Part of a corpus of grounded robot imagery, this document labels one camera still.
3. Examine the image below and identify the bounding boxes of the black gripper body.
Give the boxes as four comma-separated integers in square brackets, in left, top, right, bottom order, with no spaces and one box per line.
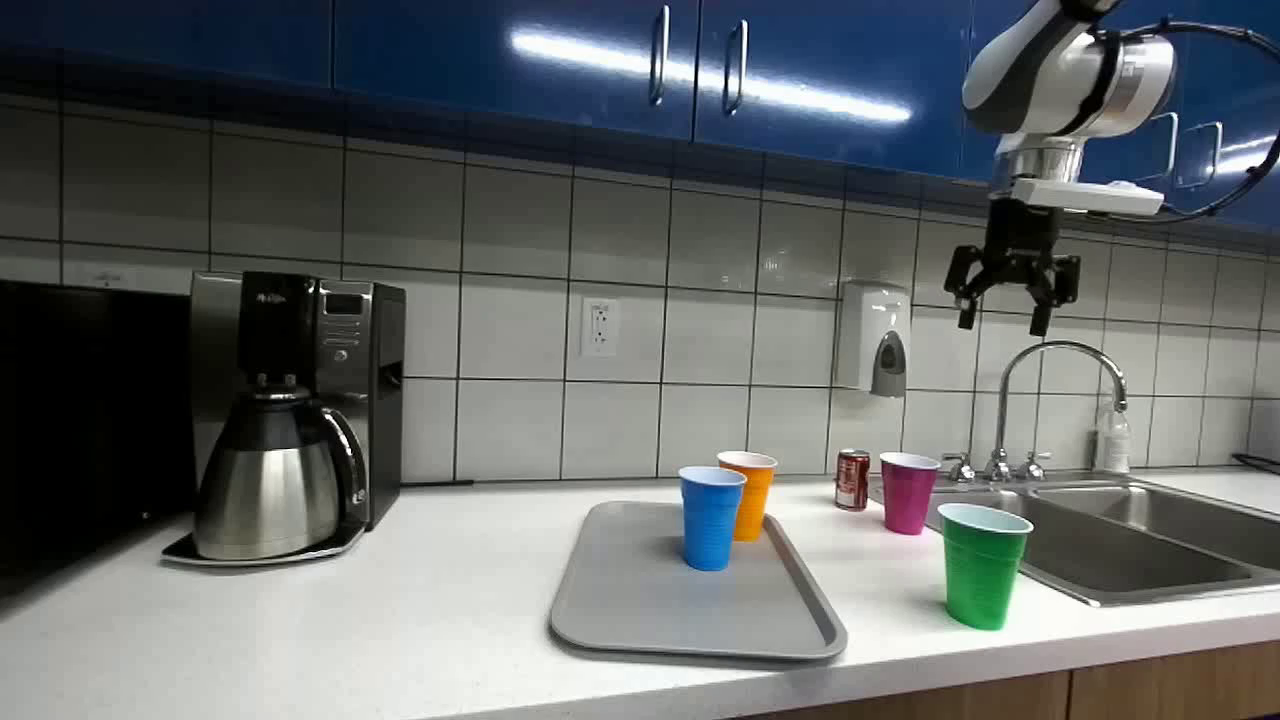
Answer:
[945,200,1079,311]

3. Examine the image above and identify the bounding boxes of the orange plastic cup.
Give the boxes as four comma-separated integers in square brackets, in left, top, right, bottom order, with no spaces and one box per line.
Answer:
[718,453,775,539]

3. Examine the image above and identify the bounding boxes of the blue plastic cup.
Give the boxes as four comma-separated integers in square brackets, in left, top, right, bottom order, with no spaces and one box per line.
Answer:
[680,464,746,574]

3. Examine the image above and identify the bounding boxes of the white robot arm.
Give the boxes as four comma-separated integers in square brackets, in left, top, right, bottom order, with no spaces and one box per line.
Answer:
[945,0,1175,338]

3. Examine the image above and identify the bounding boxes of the grey plastic tray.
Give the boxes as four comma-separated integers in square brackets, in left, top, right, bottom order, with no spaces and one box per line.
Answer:
[550,500,849,666]

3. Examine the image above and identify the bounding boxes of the white soap dispenser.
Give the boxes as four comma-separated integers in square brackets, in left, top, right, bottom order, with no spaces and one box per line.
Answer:
[838,284,911,396]

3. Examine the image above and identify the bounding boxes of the clear soap bottle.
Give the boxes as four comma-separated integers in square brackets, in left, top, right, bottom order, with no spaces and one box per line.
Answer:
[1093,409,1129,474]

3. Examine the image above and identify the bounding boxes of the chrome faucet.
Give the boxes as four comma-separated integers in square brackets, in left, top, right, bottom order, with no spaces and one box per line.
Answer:
[945,338,1132,486]

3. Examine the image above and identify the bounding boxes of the magenta plastic cup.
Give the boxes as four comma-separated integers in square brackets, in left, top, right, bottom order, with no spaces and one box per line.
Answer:
[879,453,940,535]

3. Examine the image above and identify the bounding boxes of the red soda can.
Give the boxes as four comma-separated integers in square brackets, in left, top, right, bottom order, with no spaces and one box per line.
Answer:
[838,450,873,514]

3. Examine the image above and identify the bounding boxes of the blue upper cabinets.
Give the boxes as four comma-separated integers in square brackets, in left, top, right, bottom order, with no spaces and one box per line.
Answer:
[0,0,1280,241]

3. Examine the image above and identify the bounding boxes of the stainless steel sink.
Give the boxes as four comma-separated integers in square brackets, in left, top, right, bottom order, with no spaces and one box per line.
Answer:
[937,481,1280,608]

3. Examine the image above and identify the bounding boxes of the green plastic cup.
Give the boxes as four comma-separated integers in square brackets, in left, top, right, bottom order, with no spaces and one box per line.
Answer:
[940,506,1031,632]

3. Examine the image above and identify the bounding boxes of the wooden lower cabinet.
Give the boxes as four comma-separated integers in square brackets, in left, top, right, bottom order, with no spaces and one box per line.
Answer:
[755,642,1280,720]

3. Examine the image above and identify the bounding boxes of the black steel coffee maker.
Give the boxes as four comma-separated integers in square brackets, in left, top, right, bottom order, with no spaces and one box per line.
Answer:
[164,273,404,569]

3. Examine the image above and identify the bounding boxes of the steel coffee carafe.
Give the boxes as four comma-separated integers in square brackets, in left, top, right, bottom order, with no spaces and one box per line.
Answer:
[193,393,364,564]

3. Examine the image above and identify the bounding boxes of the black microwave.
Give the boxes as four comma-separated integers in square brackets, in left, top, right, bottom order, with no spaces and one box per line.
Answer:
[0,279,198,598]

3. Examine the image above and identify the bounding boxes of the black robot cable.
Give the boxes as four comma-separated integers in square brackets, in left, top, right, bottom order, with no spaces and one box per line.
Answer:
[1118,11,1280,224]

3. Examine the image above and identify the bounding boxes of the white wall outlet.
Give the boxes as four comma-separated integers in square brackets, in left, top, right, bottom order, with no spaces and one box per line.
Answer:
[579,297,621,362]

